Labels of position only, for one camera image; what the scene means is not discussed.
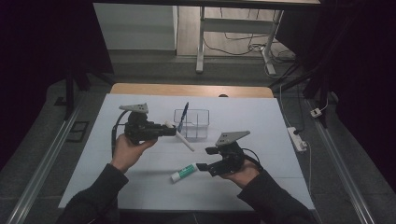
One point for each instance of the person's right hand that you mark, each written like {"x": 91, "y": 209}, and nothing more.
{"x": 246, "y": 175}

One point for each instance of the person's left hand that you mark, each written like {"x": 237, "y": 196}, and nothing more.
{"x": 127, "y": 152}

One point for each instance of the clear plastic organizer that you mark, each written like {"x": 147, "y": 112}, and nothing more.
{"x": 202, "y": 124}

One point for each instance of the black floor frame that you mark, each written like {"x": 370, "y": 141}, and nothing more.
{"x": 73, "y": 132}

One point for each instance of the black stand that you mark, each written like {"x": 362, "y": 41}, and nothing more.
{"x": 70, "y": 90}
{"x": 314, "y": 81}

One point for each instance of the white desk frame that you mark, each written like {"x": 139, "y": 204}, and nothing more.
{"x": 232, "y": 25}

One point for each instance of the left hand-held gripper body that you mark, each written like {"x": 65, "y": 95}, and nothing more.
{"x": 143, "y": 129}

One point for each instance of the white cabinet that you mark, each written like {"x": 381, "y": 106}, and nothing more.
{"x": 137, "y": 26}

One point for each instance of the white and green glue stick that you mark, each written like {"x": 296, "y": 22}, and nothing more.
{"x": 182, "y": 174}

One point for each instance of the aluminium rail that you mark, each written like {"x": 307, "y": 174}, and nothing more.
{"x": 40, "y": 171}
{"x": 339, "y": 171}

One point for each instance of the white adapter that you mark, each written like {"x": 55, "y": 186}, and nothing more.
{"x": 316, "y": 112}

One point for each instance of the white table mat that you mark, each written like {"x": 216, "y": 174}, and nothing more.
{"x": 174, "y": 196}

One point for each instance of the white power strip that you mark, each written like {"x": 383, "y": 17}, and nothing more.
{"x": 296, "y": 139}

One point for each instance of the white pen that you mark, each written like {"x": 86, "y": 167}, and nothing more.
{"x": 186, "y": 144}

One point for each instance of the black plug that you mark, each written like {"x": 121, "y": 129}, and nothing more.
{"x": 297, "y": 131}

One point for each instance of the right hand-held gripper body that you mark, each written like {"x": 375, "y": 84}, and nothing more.
{"x": 232, "y": 157}

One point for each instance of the blue pen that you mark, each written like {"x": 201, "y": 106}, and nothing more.
{"x": 183, "y": 115}

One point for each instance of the wooden table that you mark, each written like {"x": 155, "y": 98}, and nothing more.
{"x": 186, "y": 90}

